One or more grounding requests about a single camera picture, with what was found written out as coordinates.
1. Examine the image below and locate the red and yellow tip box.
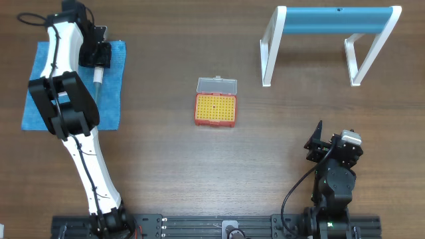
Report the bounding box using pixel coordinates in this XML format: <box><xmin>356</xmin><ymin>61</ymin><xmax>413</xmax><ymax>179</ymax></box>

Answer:
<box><xmin>194</xmin><ymin>75</ymin><xmax>238</xmax><ymax>128</ymax></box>

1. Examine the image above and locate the black cable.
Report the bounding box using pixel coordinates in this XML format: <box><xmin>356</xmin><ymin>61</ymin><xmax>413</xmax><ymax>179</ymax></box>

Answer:
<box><xmin>16</xmin><ymin>12</ymin><xmax>49</xmax><ymax>27</ymax></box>
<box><xmin>280</xmin><ymin>137</ymin><xmax>338</xmax><ymax>238</ymax></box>

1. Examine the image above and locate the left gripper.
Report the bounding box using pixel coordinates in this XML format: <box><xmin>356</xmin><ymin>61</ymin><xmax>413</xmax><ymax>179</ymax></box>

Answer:
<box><xmin>78</xmin><ymin>40</ymin><xmax>113</xmax><ymax>69</ymax></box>

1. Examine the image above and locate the mounting rail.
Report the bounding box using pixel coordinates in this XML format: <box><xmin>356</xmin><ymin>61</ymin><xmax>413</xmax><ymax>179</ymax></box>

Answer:
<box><xmin>51</xmin><ymin>214</ymin><xmax>382</xmax><ymax>239</ymax></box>

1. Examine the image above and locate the white pipette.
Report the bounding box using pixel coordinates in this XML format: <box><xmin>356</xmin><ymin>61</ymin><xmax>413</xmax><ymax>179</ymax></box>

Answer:
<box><xmin>92</xmin><ymin>67</ymin><xmax>105</xmax><ymax>104</ymax></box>

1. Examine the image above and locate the white and blue stand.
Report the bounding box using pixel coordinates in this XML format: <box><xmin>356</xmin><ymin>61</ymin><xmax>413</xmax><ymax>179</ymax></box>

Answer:
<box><xmin>259</xmin><ymin>4</ymin><xmax>402</xmax><ymax>88</ymax></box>

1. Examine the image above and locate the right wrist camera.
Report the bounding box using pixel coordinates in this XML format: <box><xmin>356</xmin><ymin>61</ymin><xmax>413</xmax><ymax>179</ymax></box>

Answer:
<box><xmin>340</xmin><ymin>129</ymin><xmax>363</xmax><ymax>146</ymax></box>

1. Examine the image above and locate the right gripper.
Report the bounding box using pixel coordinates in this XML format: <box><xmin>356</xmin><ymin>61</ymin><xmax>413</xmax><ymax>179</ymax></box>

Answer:
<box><xmin>303</xmin><ymin>119</ymin><xmax>365</xmax><ymax>169</ymax></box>

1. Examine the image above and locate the blue cloth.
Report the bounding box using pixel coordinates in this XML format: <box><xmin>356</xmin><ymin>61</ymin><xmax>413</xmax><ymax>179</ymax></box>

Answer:
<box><xmin>21</xmin><ymin>40</ymin><xmax>127</xmax><ymax>131</ymax></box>

